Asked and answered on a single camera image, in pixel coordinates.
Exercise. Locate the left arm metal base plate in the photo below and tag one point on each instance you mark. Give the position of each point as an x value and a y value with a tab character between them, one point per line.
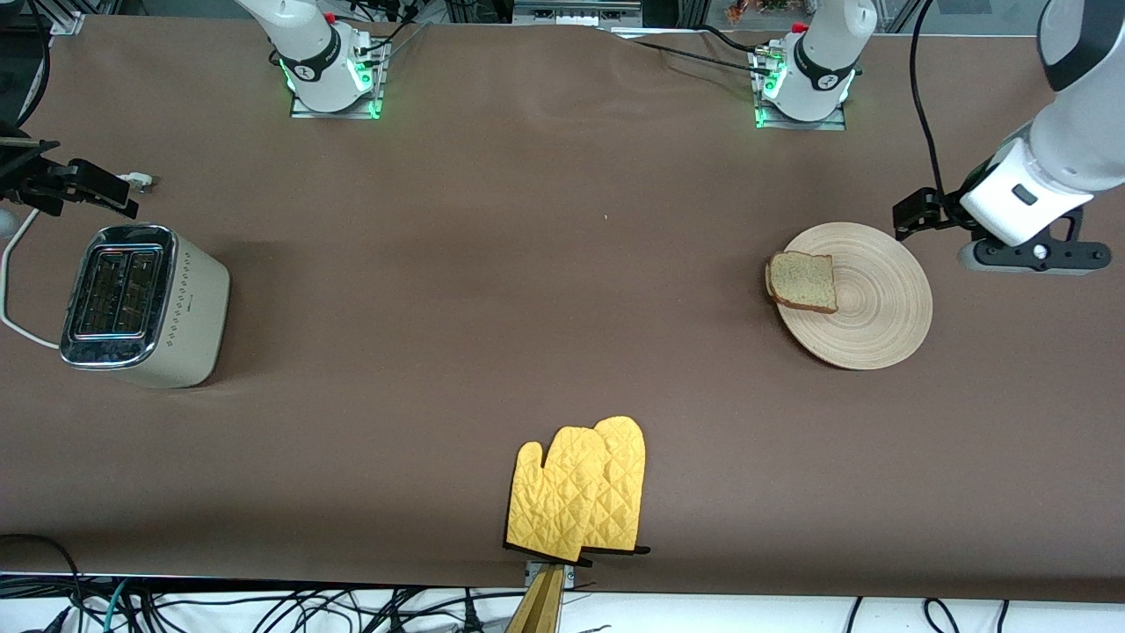
835	125

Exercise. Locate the round wooden plate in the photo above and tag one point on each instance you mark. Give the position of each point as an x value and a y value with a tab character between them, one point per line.
879	308

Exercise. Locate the small metal bracket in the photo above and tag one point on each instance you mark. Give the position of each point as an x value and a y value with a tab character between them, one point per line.
569	576

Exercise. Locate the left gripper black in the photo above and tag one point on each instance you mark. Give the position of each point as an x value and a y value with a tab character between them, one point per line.
947	207

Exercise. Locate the yellow quilted oven mitt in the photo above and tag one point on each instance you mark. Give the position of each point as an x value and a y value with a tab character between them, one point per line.
626	483
554	501

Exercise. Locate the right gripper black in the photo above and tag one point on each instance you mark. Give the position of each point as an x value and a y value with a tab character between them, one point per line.
33	182

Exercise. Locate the grey metal box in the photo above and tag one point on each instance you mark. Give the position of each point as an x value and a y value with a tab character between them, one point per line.
576	13

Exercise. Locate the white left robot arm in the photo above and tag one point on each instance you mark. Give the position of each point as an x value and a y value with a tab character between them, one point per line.
822	61

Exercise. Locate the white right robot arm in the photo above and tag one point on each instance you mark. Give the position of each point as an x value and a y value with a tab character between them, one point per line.
312	53

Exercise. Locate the aluminium frame bracket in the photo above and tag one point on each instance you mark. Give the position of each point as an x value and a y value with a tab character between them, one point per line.
68	24

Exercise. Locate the cream chrome two-slot toaster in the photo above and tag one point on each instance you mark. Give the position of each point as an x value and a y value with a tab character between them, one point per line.
189	308

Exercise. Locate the brown bread slice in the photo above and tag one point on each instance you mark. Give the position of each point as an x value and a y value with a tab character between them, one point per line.
804	281

